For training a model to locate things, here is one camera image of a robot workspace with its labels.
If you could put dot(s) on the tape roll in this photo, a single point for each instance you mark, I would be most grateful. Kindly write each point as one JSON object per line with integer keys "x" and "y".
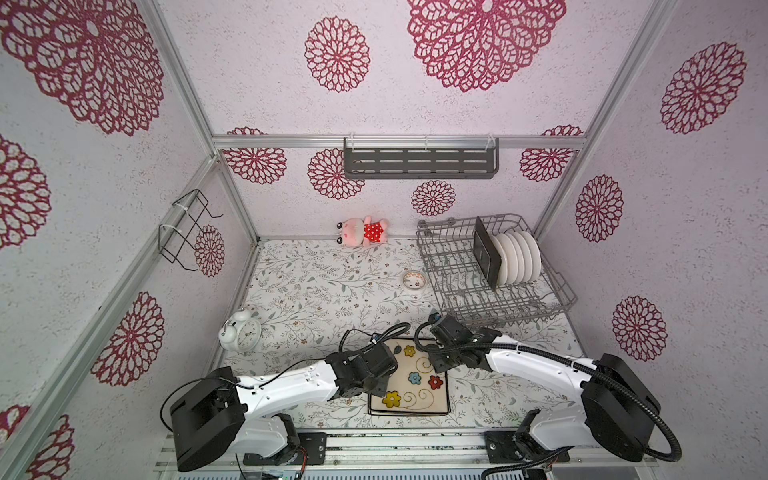
{"x": 414, "y": 280}

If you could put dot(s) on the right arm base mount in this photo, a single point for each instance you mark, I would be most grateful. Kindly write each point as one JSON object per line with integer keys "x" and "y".
{"x": 509, "y": 446}

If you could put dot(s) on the pink plush toy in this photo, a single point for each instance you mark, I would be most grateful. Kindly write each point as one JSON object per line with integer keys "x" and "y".
{"x": 364, "y": 232}

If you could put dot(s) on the white alarm clock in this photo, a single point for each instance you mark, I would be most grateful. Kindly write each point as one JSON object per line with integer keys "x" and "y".
{"x": 242, "y": 332}

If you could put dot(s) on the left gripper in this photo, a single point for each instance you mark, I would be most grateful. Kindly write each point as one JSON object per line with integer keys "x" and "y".
{"x": 382, "y": 386}

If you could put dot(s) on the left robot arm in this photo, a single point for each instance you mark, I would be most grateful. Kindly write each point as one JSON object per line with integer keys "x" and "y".
{"x": 223, "y": 413}

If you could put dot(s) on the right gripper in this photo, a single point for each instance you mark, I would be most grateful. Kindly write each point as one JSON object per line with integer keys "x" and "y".
{"x": 436, "y": 364}

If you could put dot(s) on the black wire wall rack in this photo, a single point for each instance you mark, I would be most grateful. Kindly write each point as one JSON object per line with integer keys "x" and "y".
{"x": 177, "y": 241}

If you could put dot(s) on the grey wire dish rack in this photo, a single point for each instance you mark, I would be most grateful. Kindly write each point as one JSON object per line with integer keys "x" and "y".
{"x": 462, "y": 291}

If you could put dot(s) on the black square plate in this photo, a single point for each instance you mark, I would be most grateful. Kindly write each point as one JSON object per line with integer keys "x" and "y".
{"x": 415, "y": 376}
{"x": 485, "y": 253}

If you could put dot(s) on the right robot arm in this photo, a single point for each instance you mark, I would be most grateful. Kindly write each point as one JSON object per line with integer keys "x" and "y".
{"x": 608, "y": 405}

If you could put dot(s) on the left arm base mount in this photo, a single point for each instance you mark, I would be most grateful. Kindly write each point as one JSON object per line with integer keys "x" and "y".
{"x": 309, "y": 448}

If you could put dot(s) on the grey wall shelf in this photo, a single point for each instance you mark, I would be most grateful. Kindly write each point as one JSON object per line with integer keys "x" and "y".
{"x": 424, "y": 163}

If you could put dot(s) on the round white plate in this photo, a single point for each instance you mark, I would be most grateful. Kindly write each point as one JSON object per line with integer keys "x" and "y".
{"x": 502, "y": 276}
{"x": 513, "y": 265}
{"x": 535, "y": 255}
{"x": 528, "y": 260}
{"x": 521, "y": 275}

